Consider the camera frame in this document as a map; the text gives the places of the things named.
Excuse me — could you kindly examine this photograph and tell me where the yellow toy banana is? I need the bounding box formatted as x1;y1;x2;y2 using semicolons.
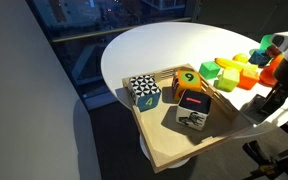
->
214;57;259;72

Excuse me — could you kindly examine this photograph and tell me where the orange numbered soft cube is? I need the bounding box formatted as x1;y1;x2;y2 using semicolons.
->
171;69;203;103

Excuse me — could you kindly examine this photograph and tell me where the orange toy block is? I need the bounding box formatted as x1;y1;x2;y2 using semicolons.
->
237;68;261;91

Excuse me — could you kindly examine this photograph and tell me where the orange toy fruit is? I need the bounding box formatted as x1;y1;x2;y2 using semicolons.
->
269;54;286;70

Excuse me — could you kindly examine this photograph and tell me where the blue triangle-patterned soft cube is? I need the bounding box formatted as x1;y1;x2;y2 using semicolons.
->
127;74;162;113

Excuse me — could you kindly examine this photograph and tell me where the wooden tray box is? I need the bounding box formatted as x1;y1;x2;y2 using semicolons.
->
122;63;255;174

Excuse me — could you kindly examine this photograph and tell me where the dark green toy block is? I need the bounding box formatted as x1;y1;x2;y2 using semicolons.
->
198;60;222;80

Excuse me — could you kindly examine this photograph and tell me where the metal window railing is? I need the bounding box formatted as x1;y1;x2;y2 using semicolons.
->
50;16;198;44

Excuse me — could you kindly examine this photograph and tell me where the dark red toy plum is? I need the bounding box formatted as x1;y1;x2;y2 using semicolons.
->
265;44;282;58

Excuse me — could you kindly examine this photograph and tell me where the black checkered soft cube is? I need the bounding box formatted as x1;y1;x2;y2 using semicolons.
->
175;89;213;132

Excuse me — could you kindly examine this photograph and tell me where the light green toy block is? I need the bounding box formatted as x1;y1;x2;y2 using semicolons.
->
216;67;241;93

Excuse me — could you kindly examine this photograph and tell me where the yellow toy lemon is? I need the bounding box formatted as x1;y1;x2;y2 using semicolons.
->
232;53;251;64

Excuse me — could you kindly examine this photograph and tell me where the blue toy block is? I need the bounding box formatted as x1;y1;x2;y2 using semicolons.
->
248;49;272;67

